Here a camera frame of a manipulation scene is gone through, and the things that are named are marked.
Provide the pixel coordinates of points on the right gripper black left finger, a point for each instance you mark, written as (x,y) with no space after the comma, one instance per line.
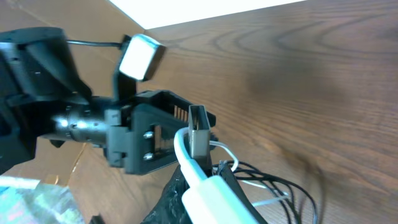
(170,209)

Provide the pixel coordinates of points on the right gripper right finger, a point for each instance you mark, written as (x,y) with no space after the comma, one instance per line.
(224,170)

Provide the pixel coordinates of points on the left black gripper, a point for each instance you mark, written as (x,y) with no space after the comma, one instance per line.
(140,131)

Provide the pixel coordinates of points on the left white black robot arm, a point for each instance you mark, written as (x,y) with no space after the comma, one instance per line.
(42,96)

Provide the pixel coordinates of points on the cardboard box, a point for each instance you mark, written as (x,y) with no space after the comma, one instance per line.
(38,191)

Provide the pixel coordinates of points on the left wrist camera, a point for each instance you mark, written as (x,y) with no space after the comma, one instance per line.
(140,57)

